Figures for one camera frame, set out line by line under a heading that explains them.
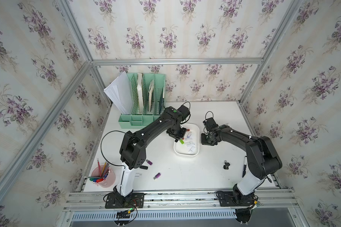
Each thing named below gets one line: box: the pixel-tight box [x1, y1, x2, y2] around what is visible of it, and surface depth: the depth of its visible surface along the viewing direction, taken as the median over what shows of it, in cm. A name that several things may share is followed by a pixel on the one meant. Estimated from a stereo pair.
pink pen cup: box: [91, 165, 117, 188], surface depth 76 cm
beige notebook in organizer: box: [148, 79, 154, 112], surface depth 103 cm
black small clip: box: [223, 159, 231, 170], surface depth 86 cm
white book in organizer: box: [136, 72, 144, 114], surface depth 100 cm
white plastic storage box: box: [173, 122, 200, 157], surface depth 96 cm
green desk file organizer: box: [118, 72, 167, 129], surface depth 105 cm
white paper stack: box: [103, 70, 134, 115], surface depth 97 cm
